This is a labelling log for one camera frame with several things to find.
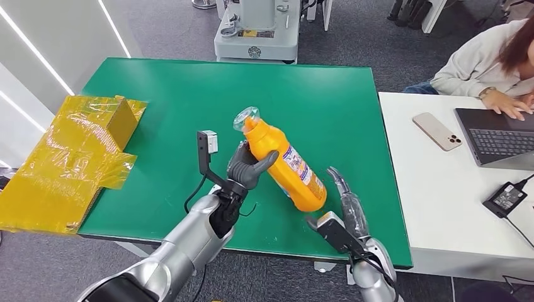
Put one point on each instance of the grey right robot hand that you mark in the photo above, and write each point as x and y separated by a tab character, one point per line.
354	212

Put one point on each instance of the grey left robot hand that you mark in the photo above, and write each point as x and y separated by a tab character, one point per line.
244	171

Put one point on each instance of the orange plastic bottle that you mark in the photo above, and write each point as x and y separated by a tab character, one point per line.
288	171

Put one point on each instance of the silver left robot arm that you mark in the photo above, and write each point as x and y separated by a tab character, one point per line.
183	246

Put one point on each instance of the beige smartphone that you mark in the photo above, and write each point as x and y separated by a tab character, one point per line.
437	131

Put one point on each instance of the grey machine base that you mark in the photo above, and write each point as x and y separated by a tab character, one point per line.
258	41

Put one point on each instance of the white table leg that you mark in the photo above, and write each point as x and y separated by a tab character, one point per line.
133	249

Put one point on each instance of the black power adapter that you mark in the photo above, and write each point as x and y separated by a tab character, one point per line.
504	199

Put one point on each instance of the dark grey laptop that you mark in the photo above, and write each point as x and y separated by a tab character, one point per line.
496	137

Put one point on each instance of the metal chair base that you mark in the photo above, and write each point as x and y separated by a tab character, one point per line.
203	4

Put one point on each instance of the yellow taped cardboard box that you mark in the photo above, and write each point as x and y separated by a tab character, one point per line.
66	166

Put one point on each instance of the person's hand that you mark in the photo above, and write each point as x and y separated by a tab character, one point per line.
502	103

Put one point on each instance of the person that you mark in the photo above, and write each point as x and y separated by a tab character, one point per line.
475	62

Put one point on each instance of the white furniture panel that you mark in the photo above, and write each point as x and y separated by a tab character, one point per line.
434	14

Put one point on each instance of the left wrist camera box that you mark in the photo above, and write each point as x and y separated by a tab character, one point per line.
206	146

